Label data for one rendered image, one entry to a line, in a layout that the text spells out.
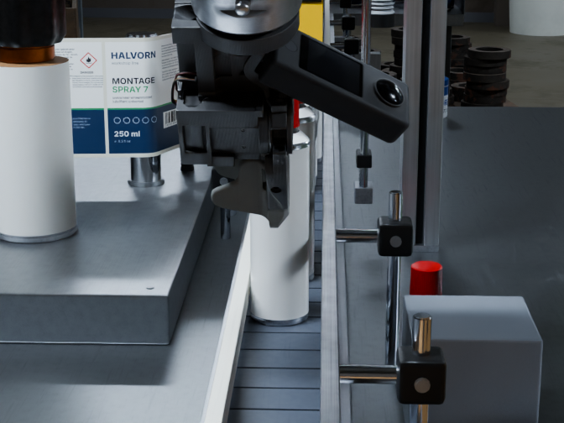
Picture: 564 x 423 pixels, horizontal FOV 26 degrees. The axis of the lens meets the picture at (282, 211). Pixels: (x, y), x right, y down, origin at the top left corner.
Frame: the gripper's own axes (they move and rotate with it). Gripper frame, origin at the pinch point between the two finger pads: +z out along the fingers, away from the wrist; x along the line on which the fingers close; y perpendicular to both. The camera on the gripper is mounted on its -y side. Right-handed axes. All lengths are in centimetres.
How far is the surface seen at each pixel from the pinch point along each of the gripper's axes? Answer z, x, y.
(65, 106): 13.8, -28.6, 23.9
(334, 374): -8.7, 22.3, -4.0
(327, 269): 1.5, 4.7, -3.6
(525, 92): 392, -477, -120
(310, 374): 7.8, 10.0, -2.3
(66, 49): 21, -48, 28
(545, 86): 403, -497, -135
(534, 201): 47, -48, -31
